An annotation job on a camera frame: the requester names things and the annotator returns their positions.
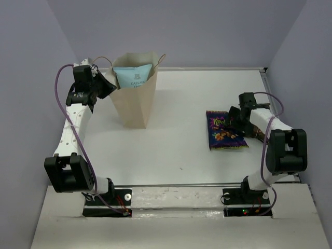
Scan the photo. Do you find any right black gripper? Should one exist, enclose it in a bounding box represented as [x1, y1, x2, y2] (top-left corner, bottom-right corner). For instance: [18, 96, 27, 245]
[223, 106, 254, 137]

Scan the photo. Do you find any purple nut snack bag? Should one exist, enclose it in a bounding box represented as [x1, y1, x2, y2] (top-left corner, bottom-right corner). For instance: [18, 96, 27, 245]
[206, 110, 248, 150]

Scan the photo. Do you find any brown snack bag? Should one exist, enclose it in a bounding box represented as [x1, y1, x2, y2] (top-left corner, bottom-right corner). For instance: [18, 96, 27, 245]
[244, 126, 265, 143]

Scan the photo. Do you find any light blue cassava chips bag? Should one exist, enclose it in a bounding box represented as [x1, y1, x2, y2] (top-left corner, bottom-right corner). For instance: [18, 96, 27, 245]
[113, 64, 152, 88]

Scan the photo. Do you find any brown paper bag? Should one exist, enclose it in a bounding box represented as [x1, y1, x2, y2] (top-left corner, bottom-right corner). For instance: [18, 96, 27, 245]
[105, 51, 165, 129]

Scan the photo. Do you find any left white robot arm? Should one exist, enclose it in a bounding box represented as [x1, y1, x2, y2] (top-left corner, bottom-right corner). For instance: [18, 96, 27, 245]
[44, 62, 117, 205]

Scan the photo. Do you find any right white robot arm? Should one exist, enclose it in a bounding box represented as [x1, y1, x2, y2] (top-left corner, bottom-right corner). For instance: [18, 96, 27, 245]
[226, 92, 308, 203]

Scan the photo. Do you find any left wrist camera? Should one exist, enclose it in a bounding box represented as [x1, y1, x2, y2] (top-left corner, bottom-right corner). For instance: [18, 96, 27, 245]
[73, 58, 99, 77]

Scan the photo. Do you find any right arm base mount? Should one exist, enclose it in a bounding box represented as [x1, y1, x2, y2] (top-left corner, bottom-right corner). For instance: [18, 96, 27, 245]
[220, 188, 272, 217]

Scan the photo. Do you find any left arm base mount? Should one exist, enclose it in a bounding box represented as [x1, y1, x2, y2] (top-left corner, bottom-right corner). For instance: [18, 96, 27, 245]
[81, 188, 132, 218]

